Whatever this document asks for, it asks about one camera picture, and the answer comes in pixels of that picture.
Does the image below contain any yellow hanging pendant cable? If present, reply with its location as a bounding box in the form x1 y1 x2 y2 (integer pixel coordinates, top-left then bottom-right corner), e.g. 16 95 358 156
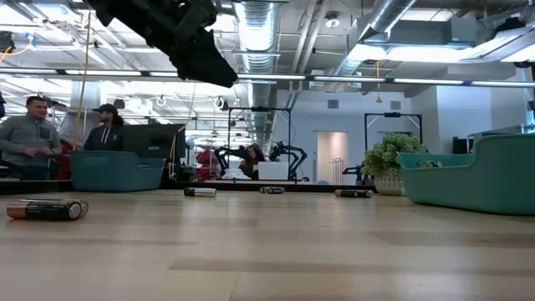
374 60 384 105

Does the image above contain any red fabric object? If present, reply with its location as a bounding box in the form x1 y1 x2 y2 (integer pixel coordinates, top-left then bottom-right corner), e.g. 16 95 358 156
196 149 222 183

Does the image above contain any long ceiling light strip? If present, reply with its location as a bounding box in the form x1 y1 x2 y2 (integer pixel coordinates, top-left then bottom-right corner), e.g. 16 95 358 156
0 68 535 88

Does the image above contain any dark teal plastic bin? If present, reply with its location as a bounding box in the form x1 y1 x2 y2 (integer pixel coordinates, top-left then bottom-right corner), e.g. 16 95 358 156
69 150 166 193

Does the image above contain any slanted silver ventilation duct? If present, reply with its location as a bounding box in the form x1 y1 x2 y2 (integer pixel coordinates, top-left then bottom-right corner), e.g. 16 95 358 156
325 0 419 84

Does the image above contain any light teal plastic bin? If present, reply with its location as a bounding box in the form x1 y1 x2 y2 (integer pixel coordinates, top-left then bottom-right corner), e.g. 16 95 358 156
399 132 535 217

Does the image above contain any black frame stand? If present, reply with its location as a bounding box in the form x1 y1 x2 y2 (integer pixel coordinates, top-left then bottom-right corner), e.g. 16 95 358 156
364 111 424 141
227 106 293 172

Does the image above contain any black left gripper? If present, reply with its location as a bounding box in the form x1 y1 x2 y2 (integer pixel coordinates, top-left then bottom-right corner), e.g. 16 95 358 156
85 0 239 88

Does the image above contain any person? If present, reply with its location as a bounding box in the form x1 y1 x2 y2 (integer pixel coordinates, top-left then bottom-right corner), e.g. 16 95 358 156
238 143 267 179
83 103 125 151
0 95 63 181

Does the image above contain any small black monitor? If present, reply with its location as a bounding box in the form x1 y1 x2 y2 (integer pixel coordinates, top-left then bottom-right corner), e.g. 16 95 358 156
451 136 475 156

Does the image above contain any large silver ventilation duct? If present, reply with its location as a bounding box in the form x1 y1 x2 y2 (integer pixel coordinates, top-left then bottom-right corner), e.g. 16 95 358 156
232 0 281 145

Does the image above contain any black aluminium table frame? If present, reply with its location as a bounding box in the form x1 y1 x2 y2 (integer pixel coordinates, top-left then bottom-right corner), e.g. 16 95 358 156
0 178 380 196

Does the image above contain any green potted artificial plant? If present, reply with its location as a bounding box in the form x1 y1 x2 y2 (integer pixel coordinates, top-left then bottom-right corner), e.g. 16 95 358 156
361 132 428 196

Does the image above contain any white laptop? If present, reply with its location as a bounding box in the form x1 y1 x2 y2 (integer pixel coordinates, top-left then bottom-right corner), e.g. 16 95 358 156
257 161 290 181

